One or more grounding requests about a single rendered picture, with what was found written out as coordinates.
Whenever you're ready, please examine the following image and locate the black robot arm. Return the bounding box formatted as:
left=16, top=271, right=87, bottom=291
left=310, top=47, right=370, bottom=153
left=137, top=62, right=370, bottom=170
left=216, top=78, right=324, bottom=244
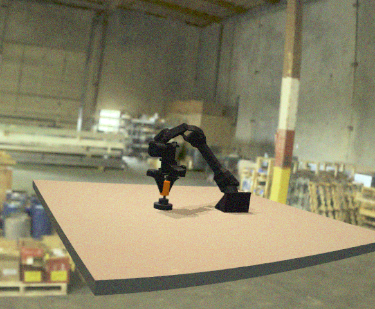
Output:
left=148, top=123, right=239, bottom=193

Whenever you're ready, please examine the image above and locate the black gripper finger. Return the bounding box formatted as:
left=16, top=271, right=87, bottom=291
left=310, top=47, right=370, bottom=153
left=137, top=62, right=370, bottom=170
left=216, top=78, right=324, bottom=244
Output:
left=153, top=177, right=166, bottom=193
left=166, top=176, right=179, bottom=192

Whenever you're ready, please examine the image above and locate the grey round pedestal with dark shaft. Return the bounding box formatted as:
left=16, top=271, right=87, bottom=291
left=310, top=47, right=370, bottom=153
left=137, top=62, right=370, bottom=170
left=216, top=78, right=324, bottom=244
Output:
left=154, top=196, right=172, bottom=211

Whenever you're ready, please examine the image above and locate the orange knob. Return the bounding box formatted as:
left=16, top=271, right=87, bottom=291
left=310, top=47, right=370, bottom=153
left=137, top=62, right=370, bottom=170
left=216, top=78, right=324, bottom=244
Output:
left=160, top=181, right=170, bottom=196

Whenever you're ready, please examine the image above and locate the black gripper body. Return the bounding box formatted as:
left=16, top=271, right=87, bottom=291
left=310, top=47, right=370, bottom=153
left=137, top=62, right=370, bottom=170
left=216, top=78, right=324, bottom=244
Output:
left=146, top=157, right=177, bottom=178

